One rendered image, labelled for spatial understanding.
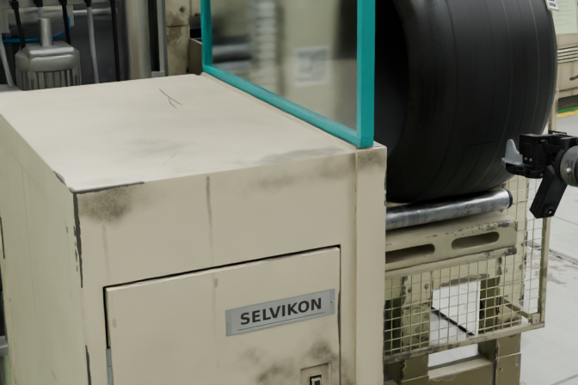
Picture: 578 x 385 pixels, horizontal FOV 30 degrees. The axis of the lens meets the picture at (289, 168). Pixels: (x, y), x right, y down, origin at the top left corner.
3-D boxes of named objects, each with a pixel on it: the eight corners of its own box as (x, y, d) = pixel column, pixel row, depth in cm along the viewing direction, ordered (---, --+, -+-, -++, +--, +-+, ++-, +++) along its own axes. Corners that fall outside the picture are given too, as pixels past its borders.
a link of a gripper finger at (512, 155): (503, 135, 213) (531, 140, 204) (504, 165, 214) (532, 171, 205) (489, 137, 211) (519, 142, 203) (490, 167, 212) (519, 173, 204)
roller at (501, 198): (366, 209, 216) (357, 215, 220) (372, 230, 215) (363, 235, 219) (509, 185, 230) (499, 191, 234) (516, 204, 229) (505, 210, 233)
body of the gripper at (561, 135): (548, 129, 206) (590, 135, 195) (549, 173, 207) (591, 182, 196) (515, 133, 203) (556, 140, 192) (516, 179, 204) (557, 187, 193)
